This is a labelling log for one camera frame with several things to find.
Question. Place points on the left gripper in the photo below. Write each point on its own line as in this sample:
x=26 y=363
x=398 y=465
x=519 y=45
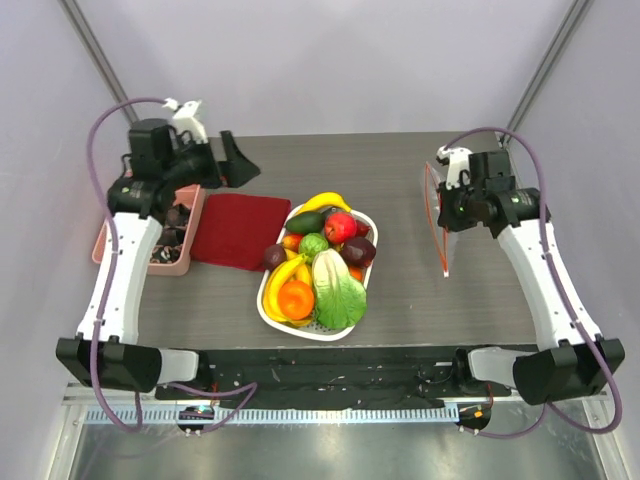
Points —
x=238 y=169

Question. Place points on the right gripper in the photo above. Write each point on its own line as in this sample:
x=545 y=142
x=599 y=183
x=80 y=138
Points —
x=445 y=209

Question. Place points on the clear zip top bag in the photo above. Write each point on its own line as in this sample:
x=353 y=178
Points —
x=442 y=239

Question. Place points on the orange fruit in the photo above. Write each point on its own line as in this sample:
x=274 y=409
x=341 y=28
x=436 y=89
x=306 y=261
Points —
x=356 y=273
x=296 y=300

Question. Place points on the green white cabbage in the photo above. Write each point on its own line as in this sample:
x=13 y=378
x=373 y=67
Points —
x=340 y=300

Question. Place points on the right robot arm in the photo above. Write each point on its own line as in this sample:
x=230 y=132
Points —
x=480 y=189

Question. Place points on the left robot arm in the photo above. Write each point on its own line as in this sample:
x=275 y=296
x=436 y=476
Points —
x=162 y=160

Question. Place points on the pink compartment tray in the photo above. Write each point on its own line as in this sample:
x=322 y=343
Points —
x=130 y=228

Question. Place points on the red folded cloth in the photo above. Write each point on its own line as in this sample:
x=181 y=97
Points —
x=236 y=229

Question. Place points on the green avocado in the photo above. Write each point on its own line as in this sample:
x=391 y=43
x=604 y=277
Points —
x=306 y=223

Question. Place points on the dark purple fig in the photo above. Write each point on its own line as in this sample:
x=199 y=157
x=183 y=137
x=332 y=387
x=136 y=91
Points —
x=274 y=256

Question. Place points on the dark wrapped items in tray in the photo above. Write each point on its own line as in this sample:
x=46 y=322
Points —
x=168 y=249

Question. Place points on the small green cabbage ball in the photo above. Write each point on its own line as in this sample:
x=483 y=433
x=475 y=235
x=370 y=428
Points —
x=311 y=245

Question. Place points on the dark red mangosteen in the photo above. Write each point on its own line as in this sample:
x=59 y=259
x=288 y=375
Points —
x=358 y=251

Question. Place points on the yellow banana bunch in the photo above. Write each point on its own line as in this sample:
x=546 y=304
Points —
x=293 y=269

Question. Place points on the red apple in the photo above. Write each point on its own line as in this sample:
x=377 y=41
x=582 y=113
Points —
x=340 y=227

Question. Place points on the white perforated fruit basket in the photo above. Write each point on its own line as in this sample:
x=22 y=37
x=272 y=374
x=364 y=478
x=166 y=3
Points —
x=314 y=331

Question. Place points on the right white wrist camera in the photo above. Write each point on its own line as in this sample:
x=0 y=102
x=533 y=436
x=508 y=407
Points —
x=456 y=160

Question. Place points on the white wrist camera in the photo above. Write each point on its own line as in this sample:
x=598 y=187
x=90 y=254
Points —
x=185 y=118
x=456 y=160

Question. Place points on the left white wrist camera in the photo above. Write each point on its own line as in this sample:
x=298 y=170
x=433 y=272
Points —
x=185 y=118

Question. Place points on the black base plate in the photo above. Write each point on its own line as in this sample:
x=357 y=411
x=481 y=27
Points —
x=332 y=378

